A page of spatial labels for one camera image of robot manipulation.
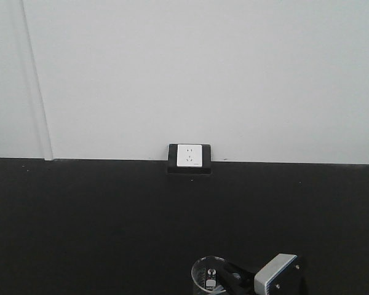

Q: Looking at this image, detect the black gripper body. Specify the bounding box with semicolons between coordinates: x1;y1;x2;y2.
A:
254;256;306;294

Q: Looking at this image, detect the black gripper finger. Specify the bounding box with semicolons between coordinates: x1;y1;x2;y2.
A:
217;261;254;295

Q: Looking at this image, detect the clear glass beaker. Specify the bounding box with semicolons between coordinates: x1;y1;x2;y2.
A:
191;256;232;295

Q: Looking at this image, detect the black socket mounting box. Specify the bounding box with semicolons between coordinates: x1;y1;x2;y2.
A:
167;144;212;175

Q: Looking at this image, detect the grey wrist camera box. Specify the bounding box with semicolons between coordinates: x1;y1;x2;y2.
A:
254;253;297;295

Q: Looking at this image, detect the white wall power socket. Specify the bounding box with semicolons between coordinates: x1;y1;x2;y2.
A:
177;144;203;168

